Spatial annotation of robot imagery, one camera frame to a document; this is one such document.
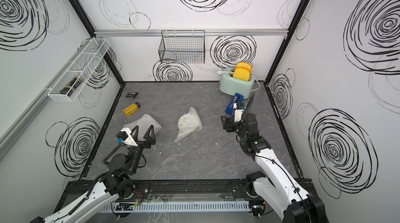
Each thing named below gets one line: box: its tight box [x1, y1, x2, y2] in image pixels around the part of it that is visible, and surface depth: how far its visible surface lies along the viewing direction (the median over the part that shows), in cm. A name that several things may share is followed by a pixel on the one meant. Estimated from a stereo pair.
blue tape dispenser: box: [225, 92, 244, 116], surface depth 104 cm
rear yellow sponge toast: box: [235, 62, 253, 73], surface depth 103 cm
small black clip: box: [125, 91, 139, 99], surface depth 114 cm
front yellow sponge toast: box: [232, 67, 251, 82], surface depth 101 cm
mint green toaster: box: [218, 72, 255, 99], surface depth 105 cm
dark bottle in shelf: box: [59, 75, 84, 97], surface depth 69 cm
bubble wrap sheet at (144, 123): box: [122, 113, 162, 141], surface depth 93 cm
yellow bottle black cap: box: [122, 102, 141, 117], surface depth 104 cm
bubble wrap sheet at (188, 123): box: [173, 106, 203, 143], surface depth 93 cm
